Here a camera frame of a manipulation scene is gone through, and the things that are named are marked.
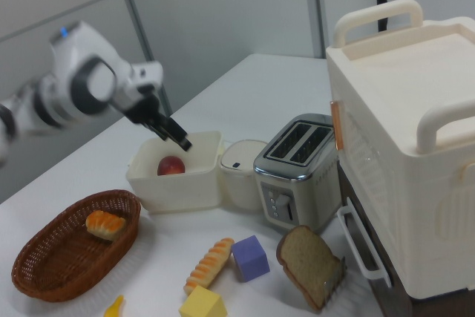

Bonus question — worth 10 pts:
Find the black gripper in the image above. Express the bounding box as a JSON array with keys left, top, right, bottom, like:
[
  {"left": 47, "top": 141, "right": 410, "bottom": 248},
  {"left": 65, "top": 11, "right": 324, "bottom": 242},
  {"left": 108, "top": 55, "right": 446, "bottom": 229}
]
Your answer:
[{"left": 122, "top": 88, "right": 194, "bottom": 152}]

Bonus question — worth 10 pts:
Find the red apple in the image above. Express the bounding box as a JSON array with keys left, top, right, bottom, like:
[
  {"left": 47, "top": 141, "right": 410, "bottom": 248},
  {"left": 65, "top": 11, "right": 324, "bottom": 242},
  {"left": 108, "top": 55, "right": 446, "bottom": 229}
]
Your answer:
[{"left": 157, "top": 155, "right": 186, "bottom": 177}]

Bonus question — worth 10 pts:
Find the white square plastic container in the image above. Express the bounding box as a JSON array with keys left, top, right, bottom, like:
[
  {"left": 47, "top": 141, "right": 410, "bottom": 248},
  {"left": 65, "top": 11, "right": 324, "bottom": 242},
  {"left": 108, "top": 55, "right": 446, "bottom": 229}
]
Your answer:
[{"left": 125, "top": 130, "right": 226, "bottom": 215}]

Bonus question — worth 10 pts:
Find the small cream lidded bin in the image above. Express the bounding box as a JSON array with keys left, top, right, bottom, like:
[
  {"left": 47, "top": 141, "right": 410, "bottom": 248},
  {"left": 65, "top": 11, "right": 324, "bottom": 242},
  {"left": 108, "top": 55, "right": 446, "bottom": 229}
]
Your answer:
[{"left": 218, "top": 139, "right": 269, "bottom": 211}]

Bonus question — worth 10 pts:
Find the short orange striped bread roll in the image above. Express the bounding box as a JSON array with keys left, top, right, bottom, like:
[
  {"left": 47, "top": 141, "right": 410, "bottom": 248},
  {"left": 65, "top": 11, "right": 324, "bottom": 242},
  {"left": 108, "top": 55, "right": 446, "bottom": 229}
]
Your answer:
[{"left": 85, "top": 209, "right": 127, "bottom": 242}]

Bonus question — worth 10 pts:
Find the long orange striped bread roll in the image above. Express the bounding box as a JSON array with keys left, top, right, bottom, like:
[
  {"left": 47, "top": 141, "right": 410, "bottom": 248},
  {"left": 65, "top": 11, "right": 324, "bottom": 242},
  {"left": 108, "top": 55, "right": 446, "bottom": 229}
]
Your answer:
[{"left": 184, "top": 237, "right": 236, "bottom": 295}]

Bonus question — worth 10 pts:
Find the cream silver two-slot toaster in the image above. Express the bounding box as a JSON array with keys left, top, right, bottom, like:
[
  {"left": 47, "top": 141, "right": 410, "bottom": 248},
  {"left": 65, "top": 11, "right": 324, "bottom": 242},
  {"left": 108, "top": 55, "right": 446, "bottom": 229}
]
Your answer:
[{"left": 252, "top": 113, "right": 341, "bottom": 235}]

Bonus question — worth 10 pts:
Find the purple foam cube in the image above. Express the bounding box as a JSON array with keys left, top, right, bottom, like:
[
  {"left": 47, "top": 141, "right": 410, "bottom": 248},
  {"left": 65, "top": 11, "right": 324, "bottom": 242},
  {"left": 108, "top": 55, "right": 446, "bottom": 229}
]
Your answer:
[{"left": 231, "top": 235, "right": 271, "bottom": 284}]

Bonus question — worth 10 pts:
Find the copper latch strip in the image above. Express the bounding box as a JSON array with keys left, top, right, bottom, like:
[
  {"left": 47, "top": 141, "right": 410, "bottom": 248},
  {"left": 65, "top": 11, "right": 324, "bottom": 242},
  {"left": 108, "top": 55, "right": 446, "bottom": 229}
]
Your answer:
[{"left": 330, "top": 100, "right": 344, "bottom": 151}]

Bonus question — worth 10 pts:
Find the brown wicker basket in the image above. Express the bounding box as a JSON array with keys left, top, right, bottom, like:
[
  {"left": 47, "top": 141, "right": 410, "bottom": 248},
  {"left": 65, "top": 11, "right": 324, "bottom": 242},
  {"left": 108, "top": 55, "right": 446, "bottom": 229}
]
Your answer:
[{"left": 10, "top": 189, "right": 143, "bottom": 303}]

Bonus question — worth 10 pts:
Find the yellow foam cube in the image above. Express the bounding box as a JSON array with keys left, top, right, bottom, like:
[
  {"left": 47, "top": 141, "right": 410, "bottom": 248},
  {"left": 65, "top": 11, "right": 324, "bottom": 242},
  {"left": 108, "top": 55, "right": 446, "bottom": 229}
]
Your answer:
[{"left": 179, "top": 285, "right": 228, "bottom": 317}]

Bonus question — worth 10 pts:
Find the yellow banana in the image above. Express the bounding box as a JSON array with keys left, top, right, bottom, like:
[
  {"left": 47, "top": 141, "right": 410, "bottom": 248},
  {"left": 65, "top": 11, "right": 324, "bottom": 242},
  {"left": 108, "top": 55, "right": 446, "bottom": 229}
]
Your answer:
[{"left": 102, "top": 294, "right": 125, "bottom": 317}]

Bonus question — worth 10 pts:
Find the brown bread slice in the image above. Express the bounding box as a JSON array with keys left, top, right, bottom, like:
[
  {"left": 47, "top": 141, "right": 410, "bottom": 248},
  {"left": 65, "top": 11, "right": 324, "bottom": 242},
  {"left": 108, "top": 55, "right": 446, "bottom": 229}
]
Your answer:
[{"left": 276, "top": 224, "right": 344, "bottom": 313}]

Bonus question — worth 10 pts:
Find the large white toy oven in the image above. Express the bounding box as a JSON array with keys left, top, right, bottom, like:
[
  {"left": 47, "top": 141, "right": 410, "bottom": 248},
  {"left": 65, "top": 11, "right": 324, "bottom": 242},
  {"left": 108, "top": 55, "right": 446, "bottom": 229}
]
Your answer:
[{"left": 325, "top": 0, "right": 475, "bottom": 301}]

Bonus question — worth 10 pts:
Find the dark brown cabinet box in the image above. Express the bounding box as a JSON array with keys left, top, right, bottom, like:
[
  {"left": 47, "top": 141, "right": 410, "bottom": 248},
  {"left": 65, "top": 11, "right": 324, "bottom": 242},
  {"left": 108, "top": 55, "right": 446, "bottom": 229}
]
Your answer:
[{"left": 335, "top": 164, "right": 416, "bottom": 317}]

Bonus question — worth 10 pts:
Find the white cabinet handle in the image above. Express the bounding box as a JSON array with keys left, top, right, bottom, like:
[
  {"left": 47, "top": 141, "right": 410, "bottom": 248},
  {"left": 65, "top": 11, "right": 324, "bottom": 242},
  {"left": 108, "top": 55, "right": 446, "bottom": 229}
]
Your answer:
[{"left": 336, "top": 207, "right": 391, "bottom": 288}]

